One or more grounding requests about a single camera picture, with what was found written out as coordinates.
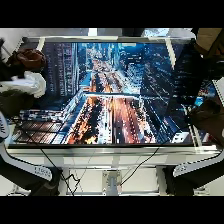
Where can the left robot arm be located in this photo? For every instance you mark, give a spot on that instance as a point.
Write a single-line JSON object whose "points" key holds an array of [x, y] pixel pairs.
{"points": [[20, 166]]}

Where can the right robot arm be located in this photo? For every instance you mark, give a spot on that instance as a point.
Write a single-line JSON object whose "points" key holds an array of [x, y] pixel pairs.
{"points": [[196, 165]]}

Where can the white garment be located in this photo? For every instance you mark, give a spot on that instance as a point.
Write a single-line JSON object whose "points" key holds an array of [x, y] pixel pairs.
{"points": [[30, 85]]}

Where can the dark brown garment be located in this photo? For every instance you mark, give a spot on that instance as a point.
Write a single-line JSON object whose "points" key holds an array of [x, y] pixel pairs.
{"points": [[208, 120]]}

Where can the red-brown garment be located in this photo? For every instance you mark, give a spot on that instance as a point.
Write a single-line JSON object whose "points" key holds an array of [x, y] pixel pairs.
{"points": [[31, 58]]}

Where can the silver frame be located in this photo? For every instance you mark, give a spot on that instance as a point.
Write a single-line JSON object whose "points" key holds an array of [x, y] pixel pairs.
{"points": [[111, 185]]}

